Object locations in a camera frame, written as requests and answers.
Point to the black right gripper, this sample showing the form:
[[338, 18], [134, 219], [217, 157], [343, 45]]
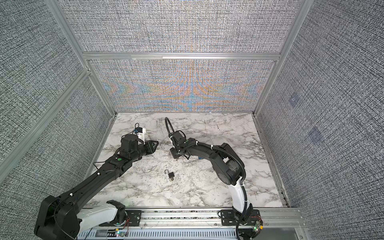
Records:
[[173, 153]]

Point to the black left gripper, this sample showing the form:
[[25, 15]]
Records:
[[149, 145]]

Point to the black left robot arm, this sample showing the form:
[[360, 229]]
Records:
[[58, 216]]

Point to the black padlock lower left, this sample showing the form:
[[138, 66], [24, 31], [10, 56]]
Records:
[[171, 175]]

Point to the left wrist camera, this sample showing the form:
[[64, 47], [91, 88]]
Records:
[[140, 132]]

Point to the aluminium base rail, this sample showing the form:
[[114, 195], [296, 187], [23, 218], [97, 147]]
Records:
[[162, 218]]

